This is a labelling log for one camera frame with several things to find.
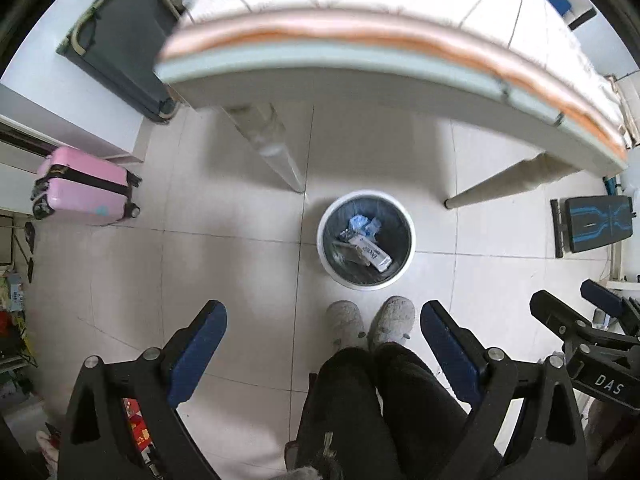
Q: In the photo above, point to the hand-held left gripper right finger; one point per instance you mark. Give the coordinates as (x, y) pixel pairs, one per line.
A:
(447, 347)

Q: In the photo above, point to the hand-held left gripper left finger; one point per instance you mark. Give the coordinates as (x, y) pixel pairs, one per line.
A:
(199, 347)

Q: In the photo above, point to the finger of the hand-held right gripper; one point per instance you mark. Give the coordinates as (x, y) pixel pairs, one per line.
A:
(552, 310)
(602, 296)

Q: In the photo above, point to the white trash bin black liner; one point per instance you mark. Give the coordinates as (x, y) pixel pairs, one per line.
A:
(366, 240)

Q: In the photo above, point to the person's right forearm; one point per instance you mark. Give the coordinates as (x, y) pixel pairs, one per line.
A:
(612, 437)

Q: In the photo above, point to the grey fluffy slipper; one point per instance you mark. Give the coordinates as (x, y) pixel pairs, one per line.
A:
(345, 322)
(392, 320)

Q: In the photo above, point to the black blue step platform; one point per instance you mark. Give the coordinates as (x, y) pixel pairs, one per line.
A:
(592, 222)

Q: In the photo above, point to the person's legs in black trousers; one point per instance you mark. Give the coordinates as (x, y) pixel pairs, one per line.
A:
(380, 410)

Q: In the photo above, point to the red packet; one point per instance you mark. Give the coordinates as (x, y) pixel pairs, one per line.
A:
(137, 427)

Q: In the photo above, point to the white carton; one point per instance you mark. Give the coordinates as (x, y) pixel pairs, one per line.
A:
(371, 253)

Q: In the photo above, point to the blue crumpled wrapper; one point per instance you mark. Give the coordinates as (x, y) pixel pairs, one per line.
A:
(365, 226)

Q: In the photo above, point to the cluttered storage rack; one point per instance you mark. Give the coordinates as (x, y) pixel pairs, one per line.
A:
(12, 330)

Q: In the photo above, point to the pink suitcase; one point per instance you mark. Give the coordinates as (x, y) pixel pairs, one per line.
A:
(82, 191)

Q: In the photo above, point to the white cabinet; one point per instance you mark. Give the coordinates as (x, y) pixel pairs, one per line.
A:
(60, 110)

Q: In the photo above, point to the white table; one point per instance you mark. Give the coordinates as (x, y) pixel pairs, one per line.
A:
(350, 82)

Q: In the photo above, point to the dark grey suitcase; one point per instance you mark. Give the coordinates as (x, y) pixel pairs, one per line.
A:
(127, 45)

